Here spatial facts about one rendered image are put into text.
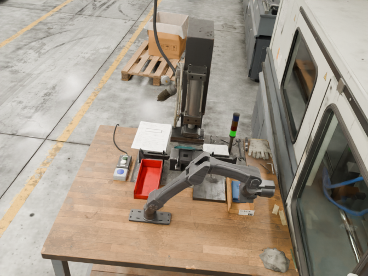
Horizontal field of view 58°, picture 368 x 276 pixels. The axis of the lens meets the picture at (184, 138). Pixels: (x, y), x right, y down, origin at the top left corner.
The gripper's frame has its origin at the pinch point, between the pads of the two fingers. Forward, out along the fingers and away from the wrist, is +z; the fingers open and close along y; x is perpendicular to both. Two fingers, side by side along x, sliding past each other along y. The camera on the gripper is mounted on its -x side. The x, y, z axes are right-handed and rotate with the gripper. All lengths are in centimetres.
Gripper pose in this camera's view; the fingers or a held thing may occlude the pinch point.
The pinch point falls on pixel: (242, 194)
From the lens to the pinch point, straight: 170.7
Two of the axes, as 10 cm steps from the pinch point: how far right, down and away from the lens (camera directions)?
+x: -9.9, -1.1, 0.0
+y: 1.0, -9.4, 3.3
